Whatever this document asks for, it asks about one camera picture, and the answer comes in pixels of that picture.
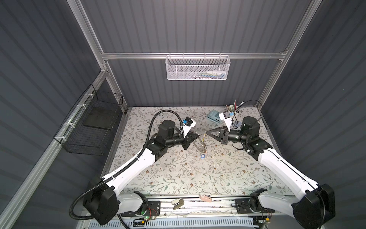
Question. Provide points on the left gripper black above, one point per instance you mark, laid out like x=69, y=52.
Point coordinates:
x=188, y=139

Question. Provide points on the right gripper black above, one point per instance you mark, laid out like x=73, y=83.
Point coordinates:
x=224, y=140

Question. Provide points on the grey beaded keyring coil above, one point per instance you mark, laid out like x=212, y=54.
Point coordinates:
x=200, y=144

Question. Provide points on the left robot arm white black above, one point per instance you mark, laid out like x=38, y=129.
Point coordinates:
x=103, y=199

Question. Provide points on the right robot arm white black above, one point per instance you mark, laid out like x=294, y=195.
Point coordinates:
x=312, y=205

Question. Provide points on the teal calculator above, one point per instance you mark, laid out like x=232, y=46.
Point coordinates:
x=214, y=116

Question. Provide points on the white pen cup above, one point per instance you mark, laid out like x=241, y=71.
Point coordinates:
x=234, y=108

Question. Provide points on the floral table mat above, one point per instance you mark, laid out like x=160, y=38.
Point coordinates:
x=225, y=170

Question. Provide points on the pink tape dispenser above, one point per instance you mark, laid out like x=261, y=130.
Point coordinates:
x=205, y=197

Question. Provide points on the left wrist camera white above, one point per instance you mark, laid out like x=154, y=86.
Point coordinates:
x=187, y=125

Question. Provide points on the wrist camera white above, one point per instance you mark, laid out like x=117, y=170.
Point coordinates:
x=187, y=125
x=227, y=117

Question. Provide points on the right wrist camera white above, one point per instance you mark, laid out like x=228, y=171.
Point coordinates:
x=227, y=117

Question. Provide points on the white wire wall basket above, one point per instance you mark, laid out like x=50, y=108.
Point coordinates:
x=197, y=68

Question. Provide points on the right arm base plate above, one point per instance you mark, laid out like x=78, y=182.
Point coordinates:
x=241, y=206

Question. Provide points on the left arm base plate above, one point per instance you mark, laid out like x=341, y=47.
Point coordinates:
x=150, y=208

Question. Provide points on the black wire side basket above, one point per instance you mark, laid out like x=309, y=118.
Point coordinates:
x=93, y=123

